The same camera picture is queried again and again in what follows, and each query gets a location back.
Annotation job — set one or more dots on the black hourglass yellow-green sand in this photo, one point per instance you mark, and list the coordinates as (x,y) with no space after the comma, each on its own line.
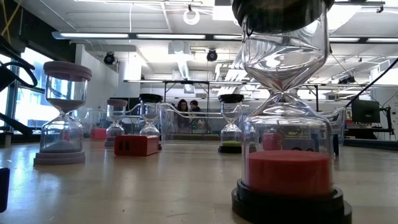
(230,98)

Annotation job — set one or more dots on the small purple hourglass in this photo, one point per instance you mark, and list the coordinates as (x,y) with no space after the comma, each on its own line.
(117,102)

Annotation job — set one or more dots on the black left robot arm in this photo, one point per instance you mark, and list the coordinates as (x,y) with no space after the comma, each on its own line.
(7,77)

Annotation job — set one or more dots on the person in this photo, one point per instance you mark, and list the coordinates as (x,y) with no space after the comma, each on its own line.
(194,106)
(183,106)

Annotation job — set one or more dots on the clear plastic bin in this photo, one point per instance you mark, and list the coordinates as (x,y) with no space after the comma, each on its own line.
(202,124)
(339,121)
(93,119)

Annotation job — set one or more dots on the black metal rack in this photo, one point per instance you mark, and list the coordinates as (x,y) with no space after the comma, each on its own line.
(186,82)

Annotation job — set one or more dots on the red charger box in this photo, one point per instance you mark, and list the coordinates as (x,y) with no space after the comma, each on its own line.
(136,145)

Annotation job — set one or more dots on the large black hourglass red sand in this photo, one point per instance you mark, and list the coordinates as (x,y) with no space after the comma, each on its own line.
(289,174)

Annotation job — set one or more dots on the long ceiling light strip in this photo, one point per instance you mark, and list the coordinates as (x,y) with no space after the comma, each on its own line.
(93,35)

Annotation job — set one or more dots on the large purple hourglass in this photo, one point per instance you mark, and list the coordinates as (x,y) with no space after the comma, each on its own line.
(66,70)

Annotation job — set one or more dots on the blue stick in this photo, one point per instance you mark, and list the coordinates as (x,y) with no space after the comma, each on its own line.
(335,144)

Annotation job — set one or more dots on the black computer monitor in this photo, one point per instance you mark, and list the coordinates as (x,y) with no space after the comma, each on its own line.
(365,111)

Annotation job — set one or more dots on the black ceiling camera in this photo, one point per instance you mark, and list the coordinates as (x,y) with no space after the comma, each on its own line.
(109,58)
(212,55)

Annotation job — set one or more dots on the white ventilation duct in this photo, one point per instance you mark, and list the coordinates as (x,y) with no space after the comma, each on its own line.
(178,49)

